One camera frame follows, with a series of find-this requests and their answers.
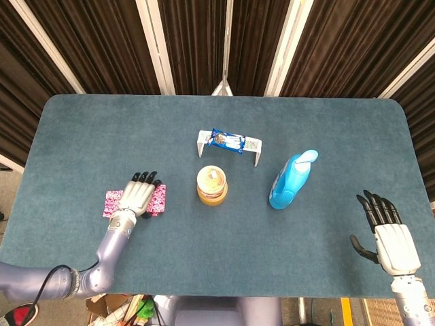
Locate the woven tan floor mat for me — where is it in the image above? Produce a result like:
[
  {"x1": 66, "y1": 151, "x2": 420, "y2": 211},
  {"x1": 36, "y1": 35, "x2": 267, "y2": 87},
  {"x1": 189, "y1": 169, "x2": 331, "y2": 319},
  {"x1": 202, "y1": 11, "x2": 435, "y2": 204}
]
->
[{"x1": 363, "y1": 298, "x2": 402, "y2": 326}]

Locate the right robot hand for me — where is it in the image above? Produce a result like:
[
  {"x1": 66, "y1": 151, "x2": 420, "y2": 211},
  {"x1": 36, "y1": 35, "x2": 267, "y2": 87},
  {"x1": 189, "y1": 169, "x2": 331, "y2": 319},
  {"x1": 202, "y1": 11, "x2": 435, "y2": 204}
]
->
[{"x1": 349, "y1": 189, "x2": 421, "y2": 275}]

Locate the green plastic item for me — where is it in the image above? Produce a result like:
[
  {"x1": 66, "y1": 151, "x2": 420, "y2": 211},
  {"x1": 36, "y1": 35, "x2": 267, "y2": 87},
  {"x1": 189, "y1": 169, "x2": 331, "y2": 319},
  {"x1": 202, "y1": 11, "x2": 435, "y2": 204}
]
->
[{"x1": 135, "y1": 297, "x2": 154, "y2": 321}]

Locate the dark brown curtain panel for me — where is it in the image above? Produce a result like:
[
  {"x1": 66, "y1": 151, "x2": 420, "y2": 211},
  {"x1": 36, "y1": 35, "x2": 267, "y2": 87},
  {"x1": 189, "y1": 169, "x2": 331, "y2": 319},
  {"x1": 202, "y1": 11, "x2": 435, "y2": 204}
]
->
[
  {"x1": 158, "y1": 0, "x2": 293, "y2": 98},
  {"x1": 0, "y1": 0, "x2": 74, "y2": 167},
  {"x1": 394, "y1": 57, "x2": 435, "y2": 204},
  {"x1": 280, "y1": 0, "x2": 435, "y2": 99},
  {"x1": 25, "y1": 0, "x2": 160, "y2": 95}
]

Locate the brown cardboard box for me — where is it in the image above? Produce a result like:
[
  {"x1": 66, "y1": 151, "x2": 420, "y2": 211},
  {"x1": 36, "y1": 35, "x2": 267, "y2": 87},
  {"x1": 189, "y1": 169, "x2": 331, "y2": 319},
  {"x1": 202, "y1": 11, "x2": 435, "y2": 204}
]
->
[{"x1": 85, "y1": 293, "x2": 137, "y2": 326}]

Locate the small white mesh rack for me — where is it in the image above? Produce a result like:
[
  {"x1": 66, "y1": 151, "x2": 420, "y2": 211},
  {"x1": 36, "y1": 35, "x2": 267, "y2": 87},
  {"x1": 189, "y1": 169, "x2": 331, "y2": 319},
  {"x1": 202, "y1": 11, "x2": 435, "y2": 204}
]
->
[{"x1": 196, "y1": 130, "x2": 263, "y2": 167}]

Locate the blue cookie package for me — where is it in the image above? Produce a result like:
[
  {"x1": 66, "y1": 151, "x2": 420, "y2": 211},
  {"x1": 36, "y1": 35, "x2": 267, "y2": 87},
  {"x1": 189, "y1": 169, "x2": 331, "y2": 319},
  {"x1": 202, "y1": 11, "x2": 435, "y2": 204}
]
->
[{"x1": 207, "y1": 127, "x2": 247, "y2": 156}]

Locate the thin white stand pole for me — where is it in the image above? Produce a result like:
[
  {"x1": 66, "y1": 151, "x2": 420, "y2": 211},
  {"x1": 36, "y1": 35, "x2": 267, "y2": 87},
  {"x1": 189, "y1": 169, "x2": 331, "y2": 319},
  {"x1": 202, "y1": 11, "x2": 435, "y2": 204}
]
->
[{"x1": 211, "y1": 0, "x2": 234, "y2": 96}]

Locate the red black shoe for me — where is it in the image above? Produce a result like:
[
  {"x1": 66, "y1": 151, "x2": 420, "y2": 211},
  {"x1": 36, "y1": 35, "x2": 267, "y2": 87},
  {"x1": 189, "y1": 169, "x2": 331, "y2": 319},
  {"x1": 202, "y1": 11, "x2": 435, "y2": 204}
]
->
[{"x1": 0, "y1": 303, "x2": 40, "y2": 326}]

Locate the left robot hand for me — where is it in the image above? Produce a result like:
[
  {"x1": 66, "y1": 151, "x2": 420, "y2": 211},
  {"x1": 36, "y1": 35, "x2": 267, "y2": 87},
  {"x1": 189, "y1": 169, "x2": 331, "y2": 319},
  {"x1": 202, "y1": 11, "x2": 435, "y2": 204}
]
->
[{"x1": 115, "y1": 170, "x2": 162, "y2": 221}]

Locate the grey purple robot torso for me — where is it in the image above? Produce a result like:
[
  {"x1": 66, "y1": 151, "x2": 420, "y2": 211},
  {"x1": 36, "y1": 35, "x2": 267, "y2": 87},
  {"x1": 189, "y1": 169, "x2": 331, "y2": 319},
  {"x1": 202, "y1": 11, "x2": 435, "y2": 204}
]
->
[{"x1": 152, "y1": 295, "x2": 283, "y2": 326}]

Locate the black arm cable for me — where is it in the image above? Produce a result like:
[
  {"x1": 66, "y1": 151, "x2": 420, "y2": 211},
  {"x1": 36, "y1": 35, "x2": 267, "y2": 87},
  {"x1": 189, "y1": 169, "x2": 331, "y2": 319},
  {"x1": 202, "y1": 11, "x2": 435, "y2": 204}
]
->
[{"x1": 27, "y1": 259, "x2": 102, "y2": 326}]

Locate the blue felt table mat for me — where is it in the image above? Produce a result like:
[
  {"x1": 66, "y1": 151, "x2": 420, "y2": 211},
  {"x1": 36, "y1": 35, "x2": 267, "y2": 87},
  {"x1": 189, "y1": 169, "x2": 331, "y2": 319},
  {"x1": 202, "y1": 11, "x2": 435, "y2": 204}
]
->
[{"x1": 0, "y1": 94, "x2": 435, "y2": 300}]

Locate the white metal frame post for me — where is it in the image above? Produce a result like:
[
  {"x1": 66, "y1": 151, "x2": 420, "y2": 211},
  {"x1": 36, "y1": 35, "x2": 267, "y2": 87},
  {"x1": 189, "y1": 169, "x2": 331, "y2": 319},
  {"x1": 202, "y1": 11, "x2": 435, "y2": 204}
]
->
[
  {"x1": 264, "y1": 0, "x2": 314, "y2": 98},
  {"x1": 377, "y1": 43, "x2": 435, "y2": 100},
  {"x1": 8, "y1": 0, "x2": 86, "y2": 94},
  {"x1": 135, "y1": 0, "x2": 176, "y2": 96}
]

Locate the blue detergent bottle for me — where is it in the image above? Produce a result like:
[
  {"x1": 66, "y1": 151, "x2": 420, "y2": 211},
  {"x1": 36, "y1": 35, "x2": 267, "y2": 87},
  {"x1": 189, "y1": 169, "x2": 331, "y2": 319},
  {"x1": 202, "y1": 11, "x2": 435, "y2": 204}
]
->
[{"x1": 268, "y1": 149, "x2": 319, "y2": 211}]

